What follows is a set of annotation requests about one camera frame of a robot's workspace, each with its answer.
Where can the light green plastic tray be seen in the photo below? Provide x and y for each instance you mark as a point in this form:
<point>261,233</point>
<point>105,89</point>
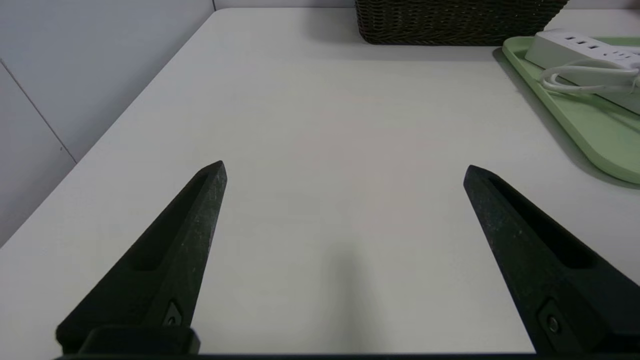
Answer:
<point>600,130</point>

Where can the dark brown wicker basket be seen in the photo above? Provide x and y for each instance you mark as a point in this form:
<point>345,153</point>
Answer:
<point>450,22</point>

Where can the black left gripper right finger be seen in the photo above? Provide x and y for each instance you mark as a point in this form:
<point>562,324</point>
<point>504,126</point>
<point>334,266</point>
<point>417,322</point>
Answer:
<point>545,270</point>

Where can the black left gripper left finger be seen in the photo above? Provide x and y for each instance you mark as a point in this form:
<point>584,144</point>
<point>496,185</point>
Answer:
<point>170,260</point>

